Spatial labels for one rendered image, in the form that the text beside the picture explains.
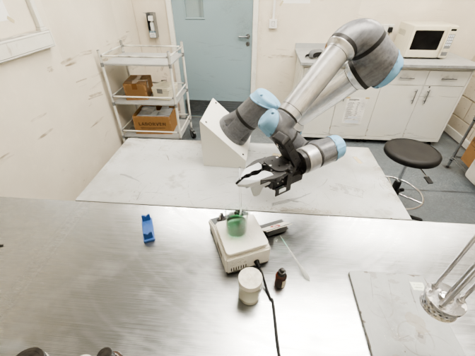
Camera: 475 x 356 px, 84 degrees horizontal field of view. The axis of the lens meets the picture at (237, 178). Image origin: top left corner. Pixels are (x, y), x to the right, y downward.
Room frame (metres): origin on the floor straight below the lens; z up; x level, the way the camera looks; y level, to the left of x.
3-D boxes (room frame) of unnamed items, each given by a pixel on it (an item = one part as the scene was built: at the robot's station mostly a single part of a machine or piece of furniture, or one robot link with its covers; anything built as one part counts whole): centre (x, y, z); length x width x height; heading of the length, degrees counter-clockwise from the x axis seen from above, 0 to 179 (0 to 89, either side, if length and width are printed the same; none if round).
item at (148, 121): (2.68, 0.88, 0.59); 0.65 x 0.48 x 0.93; 85
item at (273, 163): (0.58, -0.13, 1.13); 0.12 x 0.08 x 0.09; 122
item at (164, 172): (0.91, -0.02, 0.45); 1.20 x 0.48 x 0.90; 85
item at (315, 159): (0.63, -0.19, 1.14); 0.08 x 0.05 x 0.08; 32
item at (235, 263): (0.52, 0.00, 0.94); 0.22 x 0.13 x 0.08; 19
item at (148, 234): (0.58, 0.29, 0.92); 0.10 x 0.03 x 0.04; 20
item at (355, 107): (2.72, -1.27, 0.40); 0.24 x 0.01 x 0.30; 85
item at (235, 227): (0.50, 0.00, 1.03); 0.07 x 0.06 x 0.08; 71
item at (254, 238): (0.49, -0.01, 0.98); 0.12 x 0.12 x 0.01; 19
